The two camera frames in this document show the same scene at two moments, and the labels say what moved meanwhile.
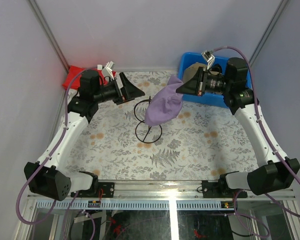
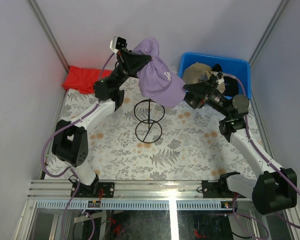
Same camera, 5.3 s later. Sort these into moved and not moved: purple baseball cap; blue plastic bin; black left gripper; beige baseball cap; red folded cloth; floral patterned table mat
Moved: purple baseball cap; black left gripper
Not moved: floral patterned table mat; red folded cloth; beige baseball cap; blue plastic bin
